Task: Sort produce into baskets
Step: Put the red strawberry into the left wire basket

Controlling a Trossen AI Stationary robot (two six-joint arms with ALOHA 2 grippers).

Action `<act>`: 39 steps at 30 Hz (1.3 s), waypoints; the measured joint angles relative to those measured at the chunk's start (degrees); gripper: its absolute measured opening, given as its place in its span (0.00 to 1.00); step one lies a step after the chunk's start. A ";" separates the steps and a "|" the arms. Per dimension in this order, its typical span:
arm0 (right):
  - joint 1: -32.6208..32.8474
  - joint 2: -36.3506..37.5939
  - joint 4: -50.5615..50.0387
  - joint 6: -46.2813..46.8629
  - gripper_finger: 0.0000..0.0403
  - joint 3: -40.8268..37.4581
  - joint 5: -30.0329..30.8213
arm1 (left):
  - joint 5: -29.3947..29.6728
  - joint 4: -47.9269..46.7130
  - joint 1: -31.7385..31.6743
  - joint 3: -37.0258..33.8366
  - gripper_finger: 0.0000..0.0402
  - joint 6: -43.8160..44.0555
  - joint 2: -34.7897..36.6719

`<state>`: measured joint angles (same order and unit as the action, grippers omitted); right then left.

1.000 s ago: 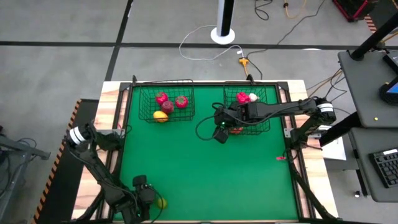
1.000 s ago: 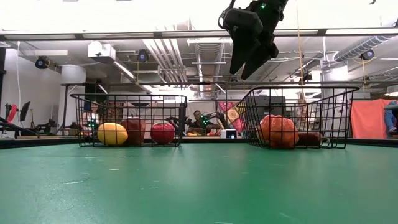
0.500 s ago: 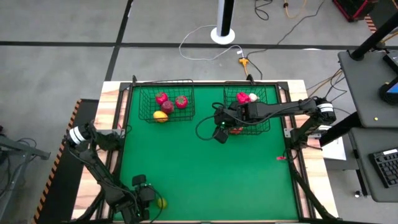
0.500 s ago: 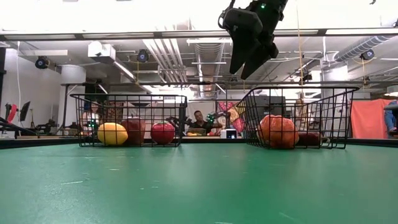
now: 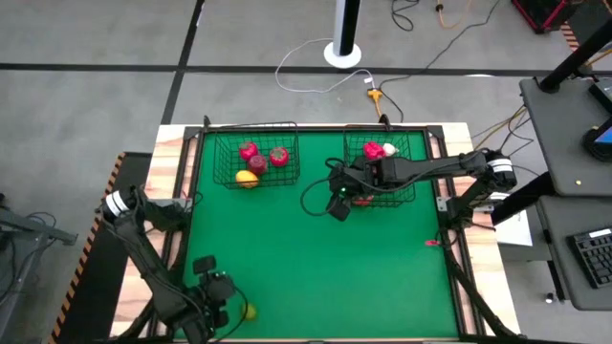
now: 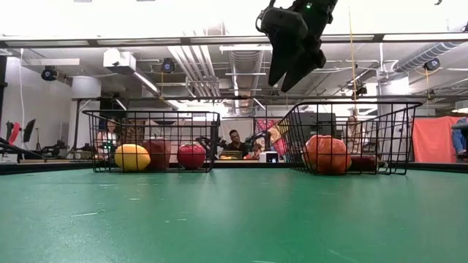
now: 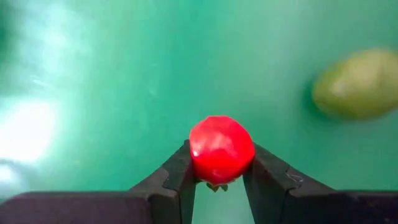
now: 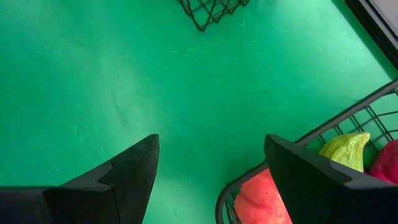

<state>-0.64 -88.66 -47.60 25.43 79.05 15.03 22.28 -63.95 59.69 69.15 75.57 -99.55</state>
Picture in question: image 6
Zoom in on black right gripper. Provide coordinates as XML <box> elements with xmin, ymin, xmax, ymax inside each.
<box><xmin>255</xmin><ymin>0</ymin><xmax>339</xmax><ymax>94</ymax></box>

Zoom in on orange-red pumpkin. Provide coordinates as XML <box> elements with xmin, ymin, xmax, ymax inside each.
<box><xmin>302</xmin><ymin>134</ymin><xmax>352</xmax><ymax>175</ymax></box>

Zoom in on red tomato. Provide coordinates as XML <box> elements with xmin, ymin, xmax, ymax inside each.
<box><xmin>176</xmin><ymin>142</ymin><xmax>207</xmax><ymax>170</ymax></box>

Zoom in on dark red apple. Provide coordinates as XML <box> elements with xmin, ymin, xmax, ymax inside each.
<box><xmin>141</xmin><ymin>137</ymin><xmax>172</xmax><ymax>170</ymax></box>

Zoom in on yellow lemon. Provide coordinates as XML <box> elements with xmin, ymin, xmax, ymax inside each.
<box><xmin>114</xmin><ymin>143</ymin><xmax>151</xmax><ymax>172</ymax></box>

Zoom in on person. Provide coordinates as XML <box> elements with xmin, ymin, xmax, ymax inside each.
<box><xmin>95</xmin><ymin>118</ymin><xmax>120</xmax><ymax>158</ymax></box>
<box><xmin>223</xmin><ymin>129</ymin><xmax>250</xmax><ymax>158</ymax></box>
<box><xmin>345</xmin><ymin>115</ymin><xmax>363</xmax><ymax>147</ymax></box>
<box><xmin>450</xmin><ymin>117</ymin><xmax>468</xmax><ymax>158</ymax></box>

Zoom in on small white screen device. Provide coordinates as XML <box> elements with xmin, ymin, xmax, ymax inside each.
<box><xmin>258</xmin><ymin>150</ymin><xmax>280</xmax><ymax>164</ymax></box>

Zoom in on orange cloth screen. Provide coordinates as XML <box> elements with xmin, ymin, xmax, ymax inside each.
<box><xmin>412</xmin><ymin>115</ymin><xmax>456</xmax><ymax>164</ymax></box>

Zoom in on green table mat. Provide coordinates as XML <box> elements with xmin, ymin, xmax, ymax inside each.
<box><xmin>0</xmin><ymin>167</ymin><xmax>468</xmax><ymax>263</ymax></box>

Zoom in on white ceiling air unit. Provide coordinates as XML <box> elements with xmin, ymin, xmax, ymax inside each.
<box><xmin>102</xmin><ymin>47</ymin><xmax>137</xmax><ymax>76</ymax></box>

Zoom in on black monitor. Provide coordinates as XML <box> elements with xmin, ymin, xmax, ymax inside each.
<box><xmin>22</xmin><ymin>118</ymin><xmax>37</xmax><ymax>143</ymax></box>

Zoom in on colourful patterned wall cloth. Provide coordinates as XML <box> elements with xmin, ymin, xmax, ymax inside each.
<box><xmin>254</xmin><ymin>118</ymin><xmax>290</xmax><ymax>156</ymax></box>

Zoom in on black wire basket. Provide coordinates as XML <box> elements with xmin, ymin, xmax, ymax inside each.
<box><xmin>277</xmin><ymin>101</ymin><xmax>423</xmax><ymax>175</ymax></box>
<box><xmin>82</xmin><ymin>109</ymin><xmax>221</xmax><ymax>174</ymax></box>

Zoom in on silver ventilation duct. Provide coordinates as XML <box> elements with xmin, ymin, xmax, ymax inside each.
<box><xmin>393</xmin><ymin>40</ymin><xmax>465</xmax><ymax>73</ymax></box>

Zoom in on black table frame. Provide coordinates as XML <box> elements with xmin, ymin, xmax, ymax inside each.
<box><xmin>0</xmin><ymin>160</ymin><xmax>468</xmax><ymax>175</ymax></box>

